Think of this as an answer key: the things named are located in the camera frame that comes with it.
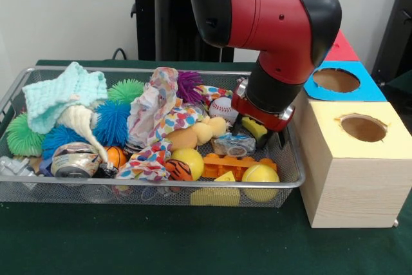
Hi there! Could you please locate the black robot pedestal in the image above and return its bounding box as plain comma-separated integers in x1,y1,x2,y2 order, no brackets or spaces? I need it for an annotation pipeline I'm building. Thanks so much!
124,0,260,62

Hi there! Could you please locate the crushed clear plastic bottle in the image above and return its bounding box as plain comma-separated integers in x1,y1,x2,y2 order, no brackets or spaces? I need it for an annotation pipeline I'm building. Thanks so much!
211,132,258,156

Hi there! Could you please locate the orange block toy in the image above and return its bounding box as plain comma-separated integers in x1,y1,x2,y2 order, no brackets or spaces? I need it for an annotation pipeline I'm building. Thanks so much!
202,154,277,181

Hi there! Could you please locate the mint green muslin cloth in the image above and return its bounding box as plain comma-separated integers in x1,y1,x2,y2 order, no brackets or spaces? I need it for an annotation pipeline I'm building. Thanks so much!
22,61,109,135

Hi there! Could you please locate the polka dot cloth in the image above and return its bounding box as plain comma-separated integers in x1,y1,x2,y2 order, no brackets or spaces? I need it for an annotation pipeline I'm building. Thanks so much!
115,139,173,182
127,67,209,150

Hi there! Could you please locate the blue spiky ball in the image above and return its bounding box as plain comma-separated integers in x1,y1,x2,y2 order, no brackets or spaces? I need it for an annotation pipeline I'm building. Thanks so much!
93,100,131,149

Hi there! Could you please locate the yellow ball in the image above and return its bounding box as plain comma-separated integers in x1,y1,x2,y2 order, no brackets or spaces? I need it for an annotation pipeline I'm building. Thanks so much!
172,148,205,181
241,164,280,202

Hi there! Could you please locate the crushed cream can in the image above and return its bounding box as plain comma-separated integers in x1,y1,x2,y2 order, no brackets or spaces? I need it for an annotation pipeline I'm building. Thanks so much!
50,142,102,178

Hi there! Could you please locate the dark green table cloth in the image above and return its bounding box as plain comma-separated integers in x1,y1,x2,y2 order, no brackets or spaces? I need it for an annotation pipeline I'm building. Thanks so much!
0,59,412,275
386,68,412,91

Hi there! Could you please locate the silver wire mesh bin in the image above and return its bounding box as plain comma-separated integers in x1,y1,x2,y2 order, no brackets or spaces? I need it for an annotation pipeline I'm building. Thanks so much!
0,66,306,207

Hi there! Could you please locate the white baseball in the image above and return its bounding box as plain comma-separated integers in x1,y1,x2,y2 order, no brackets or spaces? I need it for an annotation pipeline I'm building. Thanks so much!
209,97,241,125

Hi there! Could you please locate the black looped cable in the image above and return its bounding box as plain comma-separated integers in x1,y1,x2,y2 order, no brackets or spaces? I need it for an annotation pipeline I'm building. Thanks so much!
111,48,129,61

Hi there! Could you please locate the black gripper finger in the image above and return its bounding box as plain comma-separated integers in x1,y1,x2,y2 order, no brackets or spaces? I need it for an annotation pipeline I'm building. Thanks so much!
256,128,274,149
232,114,245,137

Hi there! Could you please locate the black upright stand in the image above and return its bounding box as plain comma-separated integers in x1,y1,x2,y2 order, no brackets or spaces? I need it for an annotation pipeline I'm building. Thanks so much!
370,0,412,91

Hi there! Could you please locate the yellow toy banana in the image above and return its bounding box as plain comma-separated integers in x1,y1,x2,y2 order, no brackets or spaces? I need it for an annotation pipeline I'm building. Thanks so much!
241,117,268,140

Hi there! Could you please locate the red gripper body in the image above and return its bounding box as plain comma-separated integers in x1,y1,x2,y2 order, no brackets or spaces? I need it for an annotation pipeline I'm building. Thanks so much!
231,93,289,133

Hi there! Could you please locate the cream muslin cloth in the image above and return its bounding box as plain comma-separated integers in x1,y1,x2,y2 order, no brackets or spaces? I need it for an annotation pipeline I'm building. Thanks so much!
56,100,110,164

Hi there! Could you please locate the wooden three-hole box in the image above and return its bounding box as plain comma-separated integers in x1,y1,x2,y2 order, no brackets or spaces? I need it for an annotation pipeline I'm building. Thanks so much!
291,29,412,229

